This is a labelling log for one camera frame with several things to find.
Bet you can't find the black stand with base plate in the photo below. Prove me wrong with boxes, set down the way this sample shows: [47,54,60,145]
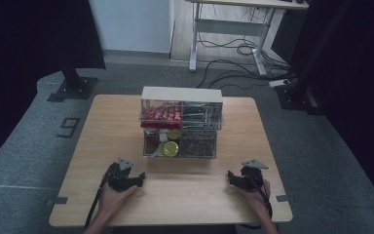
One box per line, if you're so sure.
[47,58,99,103]

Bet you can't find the person's left hand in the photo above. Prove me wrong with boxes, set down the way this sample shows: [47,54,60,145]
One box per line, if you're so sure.
[97,185,139,215]

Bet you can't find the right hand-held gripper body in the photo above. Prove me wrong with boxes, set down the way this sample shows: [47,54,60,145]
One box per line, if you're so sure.
[239,158,270,193]

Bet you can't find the grey floor mat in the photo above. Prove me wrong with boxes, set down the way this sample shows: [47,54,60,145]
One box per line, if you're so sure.
[0,62,374,234]

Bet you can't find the black tape floor mark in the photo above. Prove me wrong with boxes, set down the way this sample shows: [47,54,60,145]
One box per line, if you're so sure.
[56,116,82,139]

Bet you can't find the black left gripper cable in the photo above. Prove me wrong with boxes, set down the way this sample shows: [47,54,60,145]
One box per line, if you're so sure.
[85,163,115,228]

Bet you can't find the stack of red packets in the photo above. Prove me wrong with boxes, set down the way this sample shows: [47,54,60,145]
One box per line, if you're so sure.
[140,104,183,129]

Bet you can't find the white frame desk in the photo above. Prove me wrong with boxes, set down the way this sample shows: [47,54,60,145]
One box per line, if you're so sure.
[184,0,310,78]

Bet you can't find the dark tape strip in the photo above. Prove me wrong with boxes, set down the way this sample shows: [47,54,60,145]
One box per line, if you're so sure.
[275,194,296,203]
[45,196,69,208]

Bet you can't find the brown packet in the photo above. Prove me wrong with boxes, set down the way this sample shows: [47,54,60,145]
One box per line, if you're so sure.
[145,133,161,154]

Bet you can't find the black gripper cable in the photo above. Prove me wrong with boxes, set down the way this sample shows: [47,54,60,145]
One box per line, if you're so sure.
[240,174,274,230]
[85,163,115,228]

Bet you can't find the clear drawer organizer white top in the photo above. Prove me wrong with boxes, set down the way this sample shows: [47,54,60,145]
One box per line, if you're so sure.
[139,86,224,160]

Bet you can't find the row of dark pens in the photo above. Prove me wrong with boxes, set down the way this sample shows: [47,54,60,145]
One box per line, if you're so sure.
[182,105,222,131]

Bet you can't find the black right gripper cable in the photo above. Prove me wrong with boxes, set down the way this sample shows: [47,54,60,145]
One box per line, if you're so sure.
[240,174,274,230]

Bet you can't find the pile of dark clips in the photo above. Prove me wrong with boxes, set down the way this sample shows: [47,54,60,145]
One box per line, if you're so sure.
[179,133,216,157]

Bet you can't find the black floor cables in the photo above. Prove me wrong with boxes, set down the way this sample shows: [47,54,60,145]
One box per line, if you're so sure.
[195,30,297,91]

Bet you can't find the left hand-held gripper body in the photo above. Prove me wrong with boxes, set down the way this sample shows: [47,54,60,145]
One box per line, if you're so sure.
[106,157,134,193]

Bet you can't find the person's right hand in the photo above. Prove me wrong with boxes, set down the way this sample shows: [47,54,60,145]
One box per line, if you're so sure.
[243,178,272,214]

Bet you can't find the black curtain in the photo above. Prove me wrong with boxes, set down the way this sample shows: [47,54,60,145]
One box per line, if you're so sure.
[0,0,107,172]
[290,0,374,215]

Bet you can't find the white power strip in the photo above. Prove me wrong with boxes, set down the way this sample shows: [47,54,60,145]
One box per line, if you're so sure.
[268,78,292,89]

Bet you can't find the small yellow lid jar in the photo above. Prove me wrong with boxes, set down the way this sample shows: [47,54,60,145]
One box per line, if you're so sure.
[166,129,182,141]

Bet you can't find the black metal stand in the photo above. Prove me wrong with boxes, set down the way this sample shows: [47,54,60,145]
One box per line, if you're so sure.
[274,0,355,117]

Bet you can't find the large yellow lid jar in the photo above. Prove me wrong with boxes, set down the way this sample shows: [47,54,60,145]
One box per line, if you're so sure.
[162,140,180,158]

